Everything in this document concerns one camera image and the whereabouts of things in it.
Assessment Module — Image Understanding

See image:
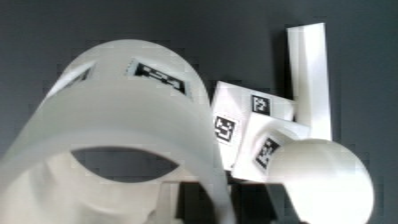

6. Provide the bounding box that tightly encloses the white lamp base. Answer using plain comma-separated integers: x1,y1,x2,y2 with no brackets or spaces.
212,81,309,183

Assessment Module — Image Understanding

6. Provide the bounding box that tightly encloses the white right fence rail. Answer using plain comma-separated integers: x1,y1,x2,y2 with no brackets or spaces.
286,23,332,140

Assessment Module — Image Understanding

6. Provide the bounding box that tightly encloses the white lamp shade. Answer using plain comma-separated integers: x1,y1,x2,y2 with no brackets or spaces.
0,40,237,224

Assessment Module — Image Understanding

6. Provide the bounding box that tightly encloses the white lamp bulb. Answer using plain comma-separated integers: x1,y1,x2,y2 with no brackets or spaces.
254,135,375,224

